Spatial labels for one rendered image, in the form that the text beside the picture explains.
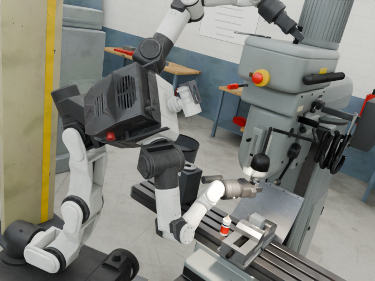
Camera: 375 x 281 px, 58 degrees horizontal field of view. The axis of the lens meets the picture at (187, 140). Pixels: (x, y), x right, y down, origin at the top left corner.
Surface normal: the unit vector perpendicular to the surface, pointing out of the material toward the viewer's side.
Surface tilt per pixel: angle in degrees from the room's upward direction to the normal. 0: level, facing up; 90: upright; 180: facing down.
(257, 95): 90
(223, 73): 90
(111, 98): 75
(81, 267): 0
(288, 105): 90
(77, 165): 90
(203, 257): 0
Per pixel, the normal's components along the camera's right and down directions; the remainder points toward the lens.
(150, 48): -0.01, -0.15
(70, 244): -0.33, 0.29
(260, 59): -0.61, 0.18
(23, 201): 0.77, 0.36
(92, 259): 0.18, -0.92
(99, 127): -0.66, -0.14
